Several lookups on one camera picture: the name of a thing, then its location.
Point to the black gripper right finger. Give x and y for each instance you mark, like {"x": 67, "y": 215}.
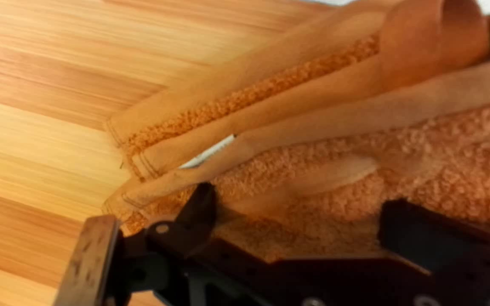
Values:
{"x": 430, "y": 239}

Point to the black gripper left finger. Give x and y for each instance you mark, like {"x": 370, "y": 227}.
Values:
{"x": 200, "y": 213}

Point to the orange towel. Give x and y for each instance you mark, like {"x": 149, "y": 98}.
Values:
{"x": 307, "y": 138}

